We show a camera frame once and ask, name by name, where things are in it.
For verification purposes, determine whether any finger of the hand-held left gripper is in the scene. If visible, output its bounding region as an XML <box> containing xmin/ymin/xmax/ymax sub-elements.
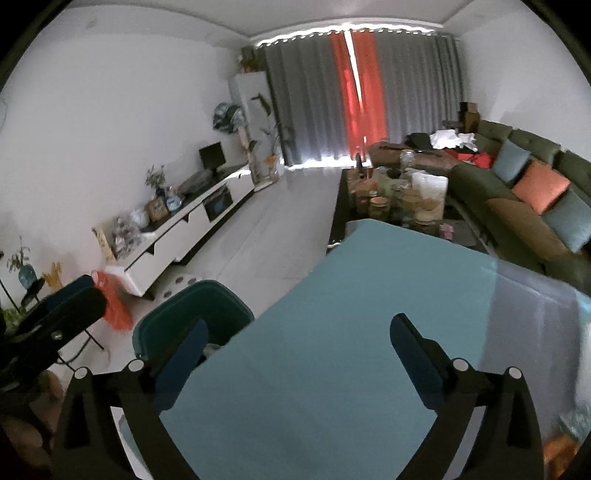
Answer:
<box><xmin>0</xmin><ymin>286</ymin><xmax>108</xmax><ymax>370</ymax></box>
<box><xmin>18</xmin><ymin>274</ymin><xmax>101</xmax><ymax>319</ymax></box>

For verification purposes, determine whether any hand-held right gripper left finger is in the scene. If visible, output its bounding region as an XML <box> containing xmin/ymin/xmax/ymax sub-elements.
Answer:
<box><xmin>53</xmin><ymin>318</ymin><xmax>211</xmax><ymax>480</ymax></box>

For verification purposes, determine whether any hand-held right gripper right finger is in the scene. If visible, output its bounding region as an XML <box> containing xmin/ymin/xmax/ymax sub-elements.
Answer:
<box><xmin>389</xmin><ymin>313</ymin><xmax>546</xmax><ymax>480</ymax></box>

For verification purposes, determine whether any dark green trash bin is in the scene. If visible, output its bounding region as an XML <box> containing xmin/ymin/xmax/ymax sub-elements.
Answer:
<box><xmin>132</xmin><ymin>279</ymin><xmax>256</xmax><ymax>370</ymax></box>

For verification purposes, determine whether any orange plastic bag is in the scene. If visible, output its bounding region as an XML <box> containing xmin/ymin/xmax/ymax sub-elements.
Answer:
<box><xmin>91</xmin><ymin>270</ymin><xmax>132</xmax><ymax>332</ymax></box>

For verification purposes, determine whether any plant in blue pot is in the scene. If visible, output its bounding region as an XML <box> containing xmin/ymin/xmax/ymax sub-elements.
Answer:
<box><xmin>7</xmin><ymin>237</ymin><xmax>40</xmax><ymax>289</ymax></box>

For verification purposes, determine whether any yellow paper box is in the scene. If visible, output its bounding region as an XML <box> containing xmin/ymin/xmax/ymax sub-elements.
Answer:
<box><xmin>92</xmin><ymin>225</ymin><xmax>116</xmax><ymax>264</ymax></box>

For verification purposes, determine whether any pile of clear bags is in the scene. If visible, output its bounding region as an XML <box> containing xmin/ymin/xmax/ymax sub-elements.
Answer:
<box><xmin>113</xmin><ymin>212</ymin><xmax>149</xmax><ymax>257</ymax></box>

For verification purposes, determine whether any white tv cabinet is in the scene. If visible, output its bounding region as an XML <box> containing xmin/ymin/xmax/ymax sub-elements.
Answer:
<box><xmin>104</xmin><ymin>164</ymin><xmax>257</xmax><ymax>298</ymax></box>

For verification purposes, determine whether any blue vase with flowers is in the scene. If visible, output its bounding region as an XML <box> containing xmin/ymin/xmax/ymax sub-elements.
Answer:
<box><xmin>145</xmin><ymin>164</ymin><xmax>169</xmax><ymax>199</ymax></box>

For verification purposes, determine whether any dark coffee table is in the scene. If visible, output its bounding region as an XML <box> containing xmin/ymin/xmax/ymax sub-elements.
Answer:
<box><xmin>325</xmin><ymin>168</ymin><xmax>497</xmax><ymax>254</ymax></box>

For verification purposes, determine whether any grey box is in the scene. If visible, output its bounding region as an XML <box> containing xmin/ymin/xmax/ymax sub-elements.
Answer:
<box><xmin>178</xmin><ymin>171</ymin><xmax>209</xmax><ymax>195</ymax></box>

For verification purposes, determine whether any group of food jars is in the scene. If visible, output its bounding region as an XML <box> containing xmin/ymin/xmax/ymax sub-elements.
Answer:
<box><xmin>348</xmin><ymin>168</ymin><xmax>446</xmax><ymax>234</ymax></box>

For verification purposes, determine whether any white bag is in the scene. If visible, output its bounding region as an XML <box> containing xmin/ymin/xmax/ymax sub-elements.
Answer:
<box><xmin>411</xmin><ymin>172</ymin><xmax>450</xmax><ymax>204</ymax></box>

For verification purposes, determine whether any black monitor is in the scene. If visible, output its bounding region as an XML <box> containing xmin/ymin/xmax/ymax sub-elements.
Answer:
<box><xmin>198</xmin><ymin>142</ymin><xmax>227</xmax><ymax>174</ymax></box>

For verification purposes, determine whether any brown leather ottoman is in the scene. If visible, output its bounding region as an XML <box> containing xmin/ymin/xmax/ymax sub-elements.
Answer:
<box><xmin>367</xmin><ymin>143</ymin><xmax>455</xmax><ymax>176</ymax></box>

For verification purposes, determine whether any blue-grey cushion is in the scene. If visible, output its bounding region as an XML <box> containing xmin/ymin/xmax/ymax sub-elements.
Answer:
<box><xmin>541</xmin><ymin>189</ymin><xmax>591</xmax><ymax>254</ymax></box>
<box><xmin>492</xmin><ymin>138</ymin><xmax>532</xmax><ymax>185</ymax></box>

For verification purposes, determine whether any red cloth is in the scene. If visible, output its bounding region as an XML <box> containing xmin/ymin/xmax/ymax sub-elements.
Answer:
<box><xmin>457</xmin><ymin>150</ymin><xmax>495</xmax><ymax>169</ymax></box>

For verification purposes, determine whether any orange cushion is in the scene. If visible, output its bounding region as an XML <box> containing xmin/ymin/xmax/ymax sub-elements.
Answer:
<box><xmin>512</xmin><ymin>161</ymin><xmax>571</xmax><ymax>215</ymax></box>

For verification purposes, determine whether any tall leafy plant in vase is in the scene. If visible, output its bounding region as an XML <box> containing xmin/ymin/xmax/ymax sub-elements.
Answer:
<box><xmin>249</xmin><ymin>92</ymin><xmax>296</xmax><ymax>185</ymax></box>

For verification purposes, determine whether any white clothes pile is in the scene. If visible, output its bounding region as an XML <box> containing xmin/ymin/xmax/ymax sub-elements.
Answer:
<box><xmin>429</xmin><ymin>130</ymin><xmax>476</xmax><ymax>151</ymax></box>

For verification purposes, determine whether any covered standing fan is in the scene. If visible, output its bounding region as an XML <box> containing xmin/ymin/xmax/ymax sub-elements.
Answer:
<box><xmin>212</xmin><ymin>102</ymin><xmax>250</xmax><ymax>158</ymax></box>

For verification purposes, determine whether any green sofa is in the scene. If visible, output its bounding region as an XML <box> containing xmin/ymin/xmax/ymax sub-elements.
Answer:
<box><xmin>445</xmin><ymin>117</ymin><xmax>591</xmax><ymax>296</ymax></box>

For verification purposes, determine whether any brown cardboard box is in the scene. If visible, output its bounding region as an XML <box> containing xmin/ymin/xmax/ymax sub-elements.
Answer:
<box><xmin>459</xmin><ymin>102</ymin><xmax>481</xmax><ymax>132</ymax></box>

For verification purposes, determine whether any white standing air conditioner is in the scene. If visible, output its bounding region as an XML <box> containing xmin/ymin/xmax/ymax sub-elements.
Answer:
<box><xmin>229</xmin><ymin>71</ymin><xmax>278</xmax><ymax>181</ymax></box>

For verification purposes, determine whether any grey and orange curtain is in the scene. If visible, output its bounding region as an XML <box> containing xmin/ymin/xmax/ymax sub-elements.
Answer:
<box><xmin>351</xmin><ymin>25</ymin><xmax>465</xmax><ymax>160</ymax></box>
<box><xmin>259</xmin><ymin>32</ymin><xmax>365</xmax><ymax>167</ymax></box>

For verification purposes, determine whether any small potted green plant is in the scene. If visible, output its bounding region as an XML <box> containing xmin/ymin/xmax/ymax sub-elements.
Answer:
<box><xmin>238</xmin><ymin>46</ymin><xmax>264</xmax><ymax>73</ymax></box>

